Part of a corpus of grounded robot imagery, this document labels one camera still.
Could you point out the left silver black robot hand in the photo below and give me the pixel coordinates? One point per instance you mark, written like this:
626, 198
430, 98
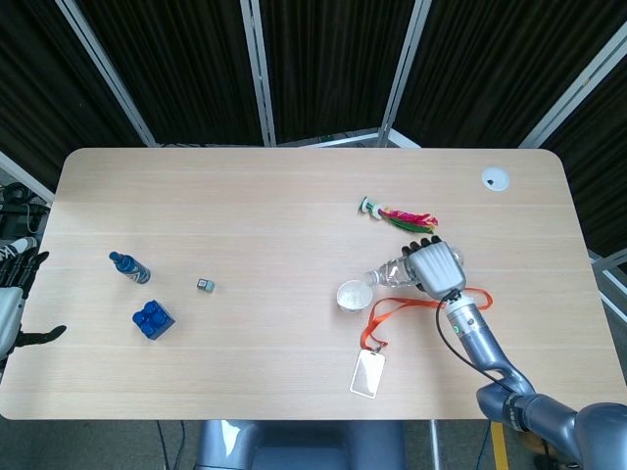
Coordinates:
10, 313

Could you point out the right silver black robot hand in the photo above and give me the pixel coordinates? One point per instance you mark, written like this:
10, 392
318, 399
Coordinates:
436, 269

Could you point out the transparent plastic water bottle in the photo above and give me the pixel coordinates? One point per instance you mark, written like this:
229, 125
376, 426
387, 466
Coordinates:
392, 274

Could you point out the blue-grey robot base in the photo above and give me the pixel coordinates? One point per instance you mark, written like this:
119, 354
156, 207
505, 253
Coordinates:
303, 448

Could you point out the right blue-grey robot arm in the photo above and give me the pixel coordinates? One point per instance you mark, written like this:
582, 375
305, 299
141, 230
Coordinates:
480, 343

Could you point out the white paper cup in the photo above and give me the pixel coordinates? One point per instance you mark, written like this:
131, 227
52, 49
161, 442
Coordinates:
353, 296

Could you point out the blue spray bottle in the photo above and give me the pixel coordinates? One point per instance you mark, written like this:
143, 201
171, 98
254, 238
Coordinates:
132, 271

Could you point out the colourful feather shuttlecock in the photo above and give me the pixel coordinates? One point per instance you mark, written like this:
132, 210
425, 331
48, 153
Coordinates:
406, 218

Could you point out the black white sneaker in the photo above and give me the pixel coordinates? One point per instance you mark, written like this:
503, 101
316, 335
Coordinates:
19, 243

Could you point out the clear white badge holder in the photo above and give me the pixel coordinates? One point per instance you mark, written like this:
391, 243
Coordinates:
367, 374

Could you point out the blue building block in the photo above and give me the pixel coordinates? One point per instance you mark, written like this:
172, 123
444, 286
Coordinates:
153, 320

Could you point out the white table leg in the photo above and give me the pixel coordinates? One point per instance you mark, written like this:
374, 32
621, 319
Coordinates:
434, 448

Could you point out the small grey-green cube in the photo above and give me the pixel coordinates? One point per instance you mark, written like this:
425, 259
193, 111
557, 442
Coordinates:
206, 285

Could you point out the black folding screen panel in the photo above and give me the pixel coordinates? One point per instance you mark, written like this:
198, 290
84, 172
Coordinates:
490, 63
333, 63
39, 73
171, 73
602, 147

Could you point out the white metal frame base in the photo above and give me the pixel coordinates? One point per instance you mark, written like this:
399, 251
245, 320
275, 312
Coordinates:
352, 138

